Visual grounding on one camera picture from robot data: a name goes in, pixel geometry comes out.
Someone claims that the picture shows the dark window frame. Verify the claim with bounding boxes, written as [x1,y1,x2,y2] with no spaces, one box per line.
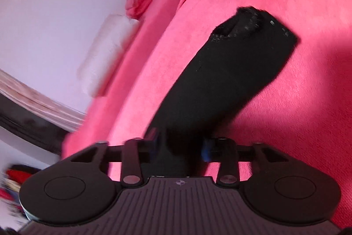
[0,93,70,156]

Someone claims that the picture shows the pink patterned curtain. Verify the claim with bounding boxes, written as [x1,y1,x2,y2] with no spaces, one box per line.
[0,69,87,132]

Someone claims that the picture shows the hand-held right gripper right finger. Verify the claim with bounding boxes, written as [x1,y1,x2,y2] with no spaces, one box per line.
[202,137,292,187]

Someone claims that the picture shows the pale pink folded quilt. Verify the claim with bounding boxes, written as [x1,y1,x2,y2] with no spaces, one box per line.
[77,14,139,98]

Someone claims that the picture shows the pink bed blanket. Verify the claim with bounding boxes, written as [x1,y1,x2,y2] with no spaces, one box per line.
[106,0,352,227]
[62,0,204,162]

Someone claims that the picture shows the red hanging jacket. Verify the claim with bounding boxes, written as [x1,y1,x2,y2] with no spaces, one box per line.
[4,165,42,183]

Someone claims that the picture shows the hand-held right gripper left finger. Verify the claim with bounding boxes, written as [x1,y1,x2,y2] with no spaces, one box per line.
[64,128,160,187]

